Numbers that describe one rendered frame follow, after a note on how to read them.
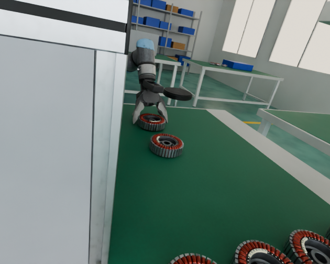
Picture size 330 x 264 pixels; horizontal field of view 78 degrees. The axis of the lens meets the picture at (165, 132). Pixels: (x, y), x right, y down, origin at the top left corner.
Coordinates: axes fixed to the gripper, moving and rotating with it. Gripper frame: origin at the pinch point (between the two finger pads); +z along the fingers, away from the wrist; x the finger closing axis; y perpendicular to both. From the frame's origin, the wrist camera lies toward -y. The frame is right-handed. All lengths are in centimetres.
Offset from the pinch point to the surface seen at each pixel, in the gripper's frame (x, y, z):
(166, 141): 1.9, -15.5, 7.1
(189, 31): -357, 459, -334
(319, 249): -11, -53, 30
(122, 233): 24, -38, 23
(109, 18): 30, -59, -5
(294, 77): -437, 188, -110
